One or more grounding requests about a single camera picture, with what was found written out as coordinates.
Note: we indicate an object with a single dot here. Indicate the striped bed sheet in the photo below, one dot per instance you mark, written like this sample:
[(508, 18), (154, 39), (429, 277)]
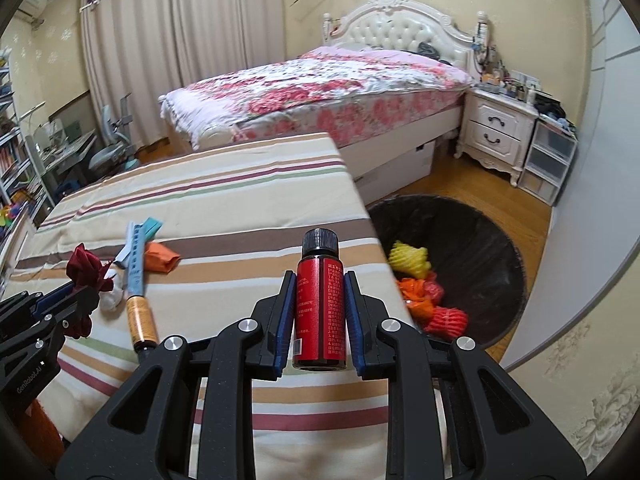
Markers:
[(236, 217)]

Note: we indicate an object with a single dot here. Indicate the dark red cloth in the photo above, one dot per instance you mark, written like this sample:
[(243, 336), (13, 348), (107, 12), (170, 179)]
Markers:
[(85, 269)]

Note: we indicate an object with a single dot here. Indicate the clear plastic drawer unit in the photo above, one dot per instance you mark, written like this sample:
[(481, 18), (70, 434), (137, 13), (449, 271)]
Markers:
[(549, 157)]

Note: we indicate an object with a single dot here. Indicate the white tissue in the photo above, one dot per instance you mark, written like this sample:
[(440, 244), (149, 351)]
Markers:
[(109, 301)]

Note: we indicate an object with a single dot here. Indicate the bookshelf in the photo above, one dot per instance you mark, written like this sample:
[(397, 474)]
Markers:
[(22, 188)]

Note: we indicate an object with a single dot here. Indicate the white storage box under bed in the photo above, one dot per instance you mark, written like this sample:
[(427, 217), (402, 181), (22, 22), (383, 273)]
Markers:
[(396, 174)]

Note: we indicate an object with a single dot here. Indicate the teal and white sachet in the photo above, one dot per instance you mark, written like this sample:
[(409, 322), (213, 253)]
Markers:
[(150, 227)]

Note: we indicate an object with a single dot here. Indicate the white tufted bed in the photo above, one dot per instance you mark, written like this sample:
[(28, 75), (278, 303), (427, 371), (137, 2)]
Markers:
[(401, 25)]

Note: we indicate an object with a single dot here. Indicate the black trash bin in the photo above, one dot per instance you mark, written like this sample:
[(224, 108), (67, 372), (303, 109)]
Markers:
[(476, 262)]

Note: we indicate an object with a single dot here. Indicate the white nightstand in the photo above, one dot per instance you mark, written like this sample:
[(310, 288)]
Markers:
[(496, 131)]

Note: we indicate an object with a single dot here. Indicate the red label dark bottle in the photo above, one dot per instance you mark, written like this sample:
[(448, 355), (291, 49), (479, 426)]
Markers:
[(320, 331)]

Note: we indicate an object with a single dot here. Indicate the yellow label brown bottle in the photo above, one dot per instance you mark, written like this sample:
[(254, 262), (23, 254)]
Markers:
[(141, 325)]

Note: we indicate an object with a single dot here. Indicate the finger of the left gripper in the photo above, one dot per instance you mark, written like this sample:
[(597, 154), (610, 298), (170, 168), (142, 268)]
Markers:
[(48, 303), (74, 315)]

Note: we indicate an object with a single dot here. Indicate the red foam fruit net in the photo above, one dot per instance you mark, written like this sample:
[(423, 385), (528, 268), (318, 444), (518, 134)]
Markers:
[(447, 323)]

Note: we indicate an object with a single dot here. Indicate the orange wrapper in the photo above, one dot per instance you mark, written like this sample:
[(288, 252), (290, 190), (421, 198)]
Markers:
[(418, 303)]

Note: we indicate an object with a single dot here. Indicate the small orange paper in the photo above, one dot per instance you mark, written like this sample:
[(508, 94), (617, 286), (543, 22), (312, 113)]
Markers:
[(159, 259)]

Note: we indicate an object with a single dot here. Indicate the white wardrobe door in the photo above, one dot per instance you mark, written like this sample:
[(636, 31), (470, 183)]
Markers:
[(594, 232)]

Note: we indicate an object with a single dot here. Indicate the pink floral quilt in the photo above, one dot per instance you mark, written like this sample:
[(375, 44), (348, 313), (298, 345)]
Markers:
[(350, 95)]

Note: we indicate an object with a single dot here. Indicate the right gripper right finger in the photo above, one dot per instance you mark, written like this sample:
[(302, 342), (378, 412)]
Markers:
[(453, 412)]

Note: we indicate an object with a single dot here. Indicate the yellow foam fruit net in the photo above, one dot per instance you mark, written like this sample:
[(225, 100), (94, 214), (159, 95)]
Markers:
[(409, 260)]

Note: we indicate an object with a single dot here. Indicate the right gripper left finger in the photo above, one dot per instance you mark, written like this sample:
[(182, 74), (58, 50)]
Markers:
[(182, 388)]

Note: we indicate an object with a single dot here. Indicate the beige curtain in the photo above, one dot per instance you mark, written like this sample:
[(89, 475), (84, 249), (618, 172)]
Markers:
[(142, 49)]

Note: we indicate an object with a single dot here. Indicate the light blue printed box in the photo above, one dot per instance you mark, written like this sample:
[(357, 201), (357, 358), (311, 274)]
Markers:
[(134, 271)]

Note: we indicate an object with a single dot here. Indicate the grey desk chair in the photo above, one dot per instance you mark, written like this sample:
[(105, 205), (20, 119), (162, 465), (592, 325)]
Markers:
[(119, 152)]

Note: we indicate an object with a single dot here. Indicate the desk with clutter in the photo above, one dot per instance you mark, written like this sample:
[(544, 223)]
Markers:
[(50, 165)]

